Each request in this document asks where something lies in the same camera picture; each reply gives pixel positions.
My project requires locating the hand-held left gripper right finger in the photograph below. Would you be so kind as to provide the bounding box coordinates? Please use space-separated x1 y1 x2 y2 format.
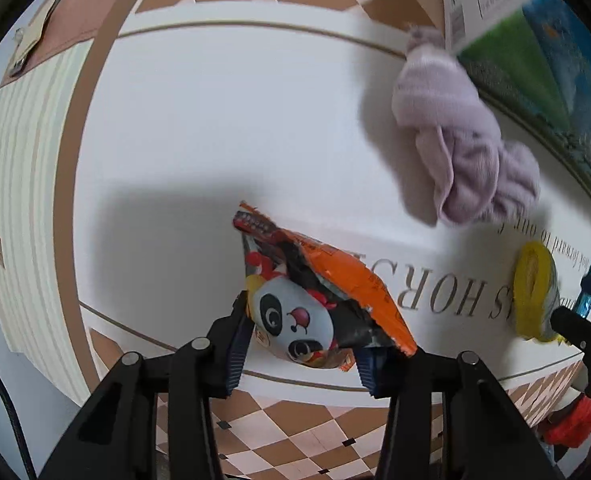
356 346 567 480

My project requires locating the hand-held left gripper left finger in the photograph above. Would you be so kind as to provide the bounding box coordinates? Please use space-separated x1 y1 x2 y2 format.
40 292 255 480

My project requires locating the orange panda snack packet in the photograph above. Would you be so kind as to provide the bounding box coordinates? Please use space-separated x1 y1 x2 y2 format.
232 201 419 372

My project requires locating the orange red cloth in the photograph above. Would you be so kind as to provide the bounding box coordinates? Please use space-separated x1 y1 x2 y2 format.
536 394 591 449

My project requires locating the purple knotted cloth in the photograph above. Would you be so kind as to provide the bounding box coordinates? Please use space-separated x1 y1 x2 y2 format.
391 24 542 227

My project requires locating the green blue printed box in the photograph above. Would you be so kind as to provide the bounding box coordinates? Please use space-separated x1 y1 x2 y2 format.
439 0 591 211

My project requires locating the white printed mat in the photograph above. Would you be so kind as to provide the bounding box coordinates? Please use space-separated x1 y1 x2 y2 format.
0 0 591 480

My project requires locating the beige tag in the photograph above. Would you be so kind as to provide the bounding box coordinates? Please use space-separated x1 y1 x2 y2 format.
6 0 74 79

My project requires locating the black cable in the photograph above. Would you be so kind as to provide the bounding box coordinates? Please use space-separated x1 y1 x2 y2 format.
0 335 37 480

